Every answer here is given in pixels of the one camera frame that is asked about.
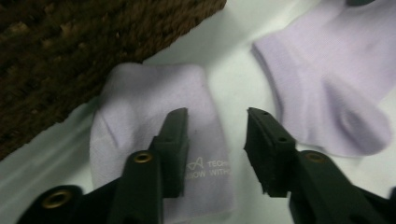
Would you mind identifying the lilac sock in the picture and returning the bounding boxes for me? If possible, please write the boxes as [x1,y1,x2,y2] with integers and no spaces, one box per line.
[89,62,236,224]
[250,0,394,158]

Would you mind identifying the brown wicker basket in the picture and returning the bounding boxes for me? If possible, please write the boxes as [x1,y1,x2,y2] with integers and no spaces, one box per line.
[0,0,228,161]

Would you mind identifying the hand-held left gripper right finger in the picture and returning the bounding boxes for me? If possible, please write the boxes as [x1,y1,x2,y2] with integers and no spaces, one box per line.
[244,106,387,224]

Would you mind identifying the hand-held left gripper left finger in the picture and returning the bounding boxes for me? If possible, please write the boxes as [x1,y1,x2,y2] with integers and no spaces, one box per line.
[108,106,190,224]

